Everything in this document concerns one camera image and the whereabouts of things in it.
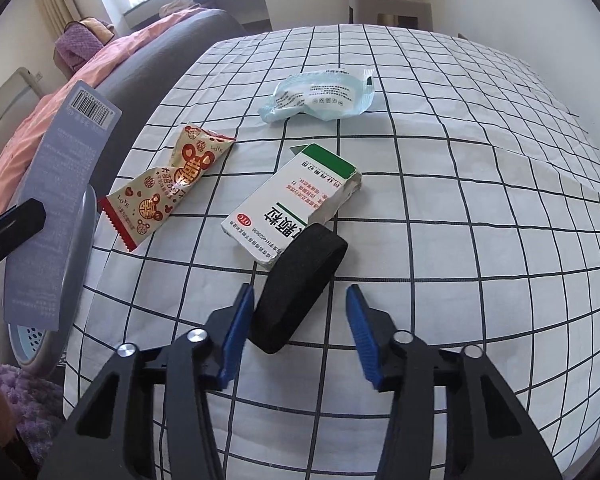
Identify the long purple cardboard box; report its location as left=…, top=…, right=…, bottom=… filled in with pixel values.
left=2, top=79, right=124, bottom=333

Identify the black fabric band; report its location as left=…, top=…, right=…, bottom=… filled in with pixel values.
left=249, top=223, right=348, bottom=354

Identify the green white medicine box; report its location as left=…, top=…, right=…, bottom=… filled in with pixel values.
left=221, top=143, right=362, bottom=269

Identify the grey perforated trash basket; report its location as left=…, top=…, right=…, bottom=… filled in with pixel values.
left=3, top=186, right=97, bottom=376

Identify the pink duvet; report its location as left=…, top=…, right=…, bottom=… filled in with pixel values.
left=0, top=6, right=204, bottom=214

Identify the purple fuzzy slipper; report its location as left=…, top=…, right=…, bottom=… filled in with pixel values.
left=0, top=364, right=65, bottom=466

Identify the red snack wrapper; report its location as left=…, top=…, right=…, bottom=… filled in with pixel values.
left=99, top=125, right=235, bottom=252

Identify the grey bed headboard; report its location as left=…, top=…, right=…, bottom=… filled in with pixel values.
left=0, top=67, right=44, bottom=155

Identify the purple quilted bag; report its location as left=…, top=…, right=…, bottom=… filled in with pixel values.
left=53, top=16, right=116, bottom=78

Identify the black white checkered tablecloth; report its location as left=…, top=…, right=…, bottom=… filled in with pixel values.
left=64, top=25, right=600, bottom=479

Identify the clothes pile on sill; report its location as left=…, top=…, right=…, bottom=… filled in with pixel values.
left=158, top=0, right=200, bottom=18

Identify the light blue plastic package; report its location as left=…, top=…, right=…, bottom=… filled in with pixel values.
left=259, top=68, right=375, bottom=124

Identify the grey plastic stool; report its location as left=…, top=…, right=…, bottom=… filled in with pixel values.
left=349, top=0, right=434, bottom=32

